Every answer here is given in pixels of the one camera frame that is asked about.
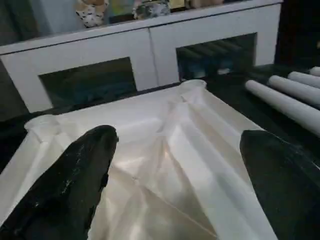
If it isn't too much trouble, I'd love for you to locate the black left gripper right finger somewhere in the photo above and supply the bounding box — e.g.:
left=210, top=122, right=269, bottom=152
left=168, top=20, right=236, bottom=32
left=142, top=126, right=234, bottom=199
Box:
left=239, top=129, right=320, bottom=240

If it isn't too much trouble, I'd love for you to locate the grey crumpled bundle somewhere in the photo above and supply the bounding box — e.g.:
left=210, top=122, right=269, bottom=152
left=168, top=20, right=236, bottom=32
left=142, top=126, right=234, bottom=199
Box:
left=132, top=0, right=171, bottom=20

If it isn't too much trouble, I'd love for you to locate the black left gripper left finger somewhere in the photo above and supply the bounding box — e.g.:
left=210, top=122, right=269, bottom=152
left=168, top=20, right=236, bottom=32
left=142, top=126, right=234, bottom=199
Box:
left=0, top=124, right=119, bottom=240

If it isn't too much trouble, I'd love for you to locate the colourful box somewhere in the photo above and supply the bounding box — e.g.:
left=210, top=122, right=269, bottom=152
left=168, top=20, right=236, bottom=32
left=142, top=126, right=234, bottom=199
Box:
left=109, top=0, right=132, bottom=18

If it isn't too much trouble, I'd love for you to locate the white cabinet with glass doors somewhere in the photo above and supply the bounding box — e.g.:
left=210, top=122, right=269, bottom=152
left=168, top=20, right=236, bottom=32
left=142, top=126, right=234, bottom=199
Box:
left=0, top=0, right=285, bottom=114

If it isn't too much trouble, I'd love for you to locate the spotted white figure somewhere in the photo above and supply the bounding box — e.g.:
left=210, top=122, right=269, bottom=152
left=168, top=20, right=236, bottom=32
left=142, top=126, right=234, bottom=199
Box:
left=75, top=0, right=110, bottom=29

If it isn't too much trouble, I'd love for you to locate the grey curtain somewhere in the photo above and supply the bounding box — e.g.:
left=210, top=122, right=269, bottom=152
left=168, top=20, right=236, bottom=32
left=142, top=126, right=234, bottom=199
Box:
left=0, top=0, right=78, bottom=47

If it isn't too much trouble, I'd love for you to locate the white plastic table top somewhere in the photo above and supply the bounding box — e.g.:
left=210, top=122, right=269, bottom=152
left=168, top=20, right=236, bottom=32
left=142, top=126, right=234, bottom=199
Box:
left=0, top=79, right=278, bottom=240

